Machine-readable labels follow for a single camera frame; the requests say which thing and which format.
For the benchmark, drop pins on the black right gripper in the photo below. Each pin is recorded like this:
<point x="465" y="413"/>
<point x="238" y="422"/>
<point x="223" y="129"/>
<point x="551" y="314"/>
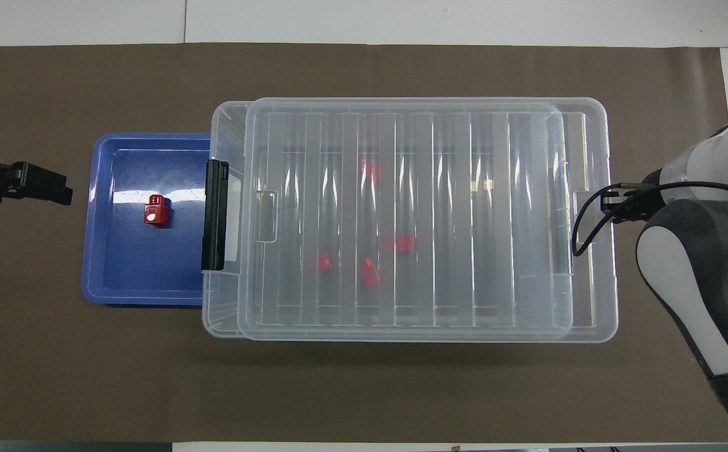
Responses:
<point x="643" y="207"/>

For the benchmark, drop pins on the clear ribbed box lid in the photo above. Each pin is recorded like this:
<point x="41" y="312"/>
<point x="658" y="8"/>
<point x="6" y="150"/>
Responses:
<point x="464" y="282"/>

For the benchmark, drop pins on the clear plastic storage box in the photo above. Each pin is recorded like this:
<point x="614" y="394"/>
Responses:
<point x="222" y="301"/>

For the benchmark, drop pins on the blue plastic tray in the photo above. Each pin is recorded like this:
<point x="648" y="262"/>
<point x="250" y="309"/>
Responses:
<point x="131" y="270"/>

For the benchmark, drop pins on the brown table mat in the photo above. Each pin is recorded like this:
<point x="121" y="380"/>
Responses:
<point x="364" y="389"/>

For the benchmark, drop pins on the red block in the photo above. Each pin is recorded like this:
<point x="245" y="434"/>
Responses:
<point x="324" y="262"/>
<point x="369" y="272"/>
<point x="156" y="210"/>
<point x="369" y="169"/>
<point x="404" y="243"/>

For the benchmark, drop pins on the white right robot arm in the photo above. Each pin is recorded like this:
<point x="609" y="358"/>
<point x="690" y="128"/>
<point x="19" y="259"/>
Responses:
<point x="703" y="270"/>

